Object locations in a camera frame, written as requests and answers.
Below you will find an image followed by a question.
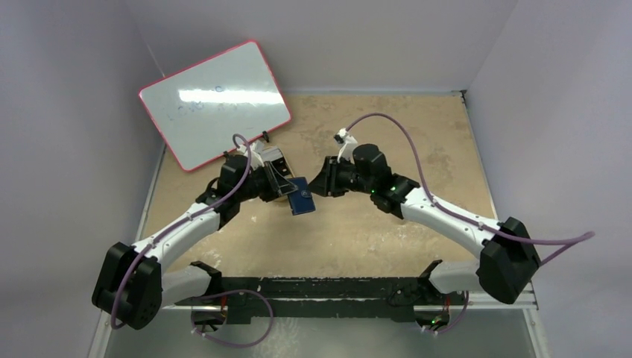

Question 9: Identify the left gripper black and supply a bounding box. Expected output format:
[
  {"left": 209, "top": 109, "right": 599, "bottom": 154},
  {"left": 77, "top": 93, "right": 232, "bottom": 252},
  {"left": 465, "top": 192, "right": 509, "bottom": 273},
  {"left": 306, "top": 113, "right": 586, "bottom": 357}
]
[{"left": 236, "top": 162, "right": 297, "bottom": 204}]

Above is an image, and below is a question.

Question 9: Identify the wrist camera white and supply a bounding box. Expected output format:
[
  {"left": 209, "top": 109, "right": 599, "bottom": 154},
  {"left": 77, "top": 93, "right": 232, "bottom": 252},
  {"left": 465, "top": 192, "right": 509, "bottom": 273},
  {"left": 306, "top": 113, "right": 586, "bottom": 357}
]
[
  {"left": 250, "top": 140, "right": 282, "bottom": 169},
  {"left": 334, "top": 128, "right": 358, "bottom": 163}
]

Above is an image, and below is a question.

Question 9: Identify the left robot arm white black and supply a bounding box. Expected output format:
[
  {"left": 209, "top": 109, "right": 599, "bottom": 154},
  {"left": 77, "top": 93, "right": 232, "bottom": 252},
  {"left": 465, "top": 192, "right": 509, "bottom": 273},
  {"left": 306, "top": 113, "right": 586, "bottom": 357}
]
[{"left": 92, "top": 155, "right": 307, "bottom": 330}]

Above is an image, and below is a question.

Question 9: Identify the beige oval card tray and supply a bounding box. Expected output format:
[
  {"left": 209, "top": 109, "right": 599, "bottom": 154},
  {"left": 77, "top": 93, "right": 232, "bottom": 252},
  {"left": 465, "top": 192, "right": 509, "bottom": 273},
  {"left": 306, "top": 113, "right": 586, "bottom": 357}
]
[{"left": 272, "top": 149, "right": 294, "bottom": 201}]

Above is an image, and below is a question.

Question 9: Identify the blue leather card holder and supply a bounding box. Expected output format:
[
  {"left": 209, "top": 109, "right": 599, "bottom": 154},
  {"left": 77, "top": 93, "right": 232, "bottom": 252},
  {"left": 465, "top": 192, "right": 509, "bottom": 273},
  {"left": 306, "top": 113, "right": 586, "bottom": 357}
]
[{"left": 288, "top": 177, "right": 316, "bottom": 216}]

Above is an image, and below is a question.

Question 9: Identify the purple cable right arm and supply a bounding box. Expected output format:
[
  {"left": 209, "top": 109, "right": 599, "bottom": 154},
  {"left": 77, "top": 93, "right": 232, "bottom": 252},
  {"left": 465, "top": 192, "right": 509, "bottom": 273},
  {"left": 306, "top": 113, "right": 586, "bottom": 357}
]
[{"left": 344, "top": 112, "right": 596, "bottom": 337}]

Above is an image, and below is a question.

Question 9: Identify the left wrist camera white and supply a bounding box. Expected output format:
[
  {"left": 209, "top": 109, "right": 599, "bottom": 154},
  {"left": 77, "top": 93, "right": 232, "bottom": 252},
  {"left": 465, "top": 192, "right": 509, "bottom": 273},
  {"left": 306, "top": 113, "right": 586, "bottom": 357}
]
[{"left": 250, "top": 140, "right": 282, "bottom": 169}]

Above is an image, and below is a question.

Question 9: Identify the aluminium rail frame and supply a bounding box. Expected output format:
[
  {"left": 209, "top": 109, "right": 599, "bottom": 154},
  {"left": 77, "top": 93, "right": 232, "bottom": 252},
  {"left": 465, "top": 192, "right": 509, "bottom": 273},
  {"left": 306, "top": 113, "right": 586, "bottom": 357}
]
[{"left": 101, "top": 274, "right": 539, "bottom": 313}]

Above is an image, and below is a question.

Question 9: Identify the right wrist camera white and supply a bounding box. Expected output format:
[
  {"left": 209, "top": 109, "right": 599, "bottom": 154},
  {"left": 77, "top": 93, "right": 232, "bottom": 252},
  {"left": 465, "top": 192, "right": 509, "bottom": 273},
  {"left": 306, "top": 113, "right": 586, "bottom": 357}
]
[{"left": 334, "top": 128, "right": 358, "bottom": 163}]

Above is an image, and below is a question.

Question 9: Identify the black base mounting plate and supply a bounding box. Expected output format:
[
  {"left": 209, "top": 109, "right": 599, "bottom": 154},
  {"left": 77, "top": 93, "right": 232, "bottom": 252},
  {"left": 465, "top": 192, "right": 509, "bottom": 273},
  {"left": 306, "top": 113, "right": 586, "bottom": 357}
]
[{"left": 189, "top": 276, "right": 467, "bottom": 327}]

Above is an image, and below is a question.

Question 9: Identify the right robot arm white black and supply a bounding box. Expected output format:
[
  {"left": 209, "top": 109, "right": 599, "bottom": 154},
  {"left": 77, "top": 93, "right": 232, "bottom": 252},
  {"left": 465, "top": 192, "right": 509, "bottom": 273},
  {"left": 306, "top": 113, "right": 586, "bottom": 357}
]
[{"left": 309, "top": 144, "right": 541, "bottom": 304}]

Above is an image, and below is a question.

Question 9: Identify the whiteboard with pink frame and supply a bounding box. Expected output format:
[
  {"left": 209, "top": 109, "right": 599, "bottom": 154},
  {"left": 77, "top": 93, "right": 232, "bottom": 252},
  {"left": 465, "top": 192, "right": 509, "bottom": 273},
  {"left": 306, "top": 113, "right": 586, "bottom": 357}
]
[{"left": 138, "top": 40, "right": 291, "bottom": 172}]

